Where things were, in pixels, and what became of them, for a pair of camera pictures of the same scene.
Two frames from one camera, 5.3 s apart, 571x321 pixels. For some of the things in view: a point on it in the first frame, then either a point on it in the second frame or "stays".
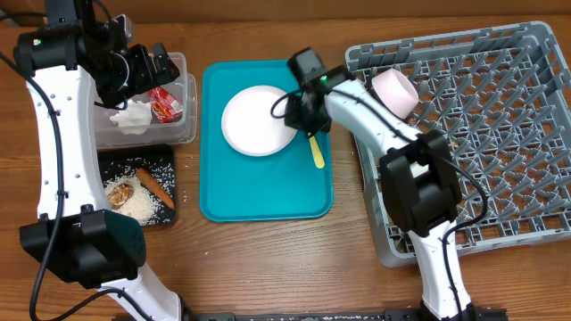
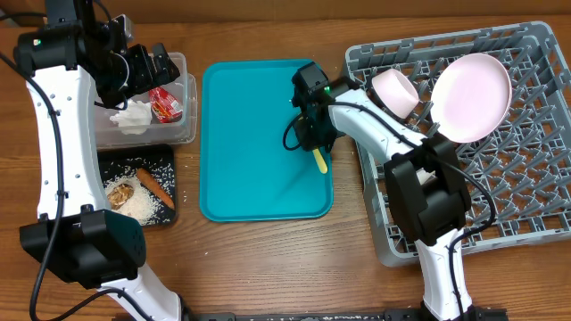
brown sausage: (149, 182) stays
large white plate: (249, 126) → (470, 97)
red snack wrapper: (164, 106) stays
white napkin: (135, 119) stays
